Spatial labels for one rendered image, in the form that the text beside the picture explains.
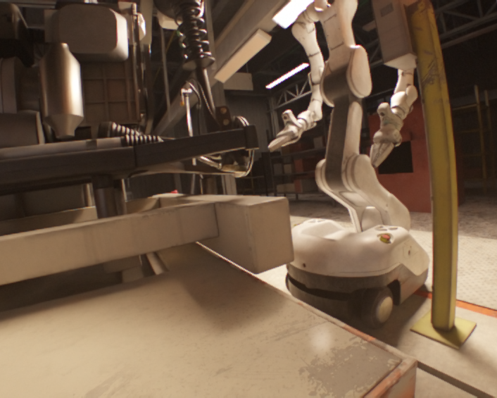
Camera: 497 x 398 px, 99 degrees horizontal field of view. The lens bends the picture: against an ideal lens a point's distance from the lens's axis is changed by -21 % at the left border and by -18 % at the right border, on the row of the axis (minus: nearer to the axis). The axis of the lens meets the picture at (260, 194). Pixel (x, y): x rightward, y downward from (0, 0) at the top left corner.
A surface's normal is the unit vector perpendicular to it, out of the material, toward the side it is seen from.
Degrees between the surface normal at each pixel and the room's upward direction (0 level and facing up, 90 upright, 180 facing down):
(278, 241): 90
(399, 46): 90
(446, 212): 90
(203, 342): 0
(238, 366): 0
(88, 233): 90
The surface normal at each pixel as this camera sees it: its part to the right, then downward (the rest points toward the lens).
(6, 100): 0.29, 0.05
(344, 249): -0.37, -0.61
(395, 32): -0.85, 0.15
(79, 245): 0.51, 0.01
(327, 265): -0.60, 0.13
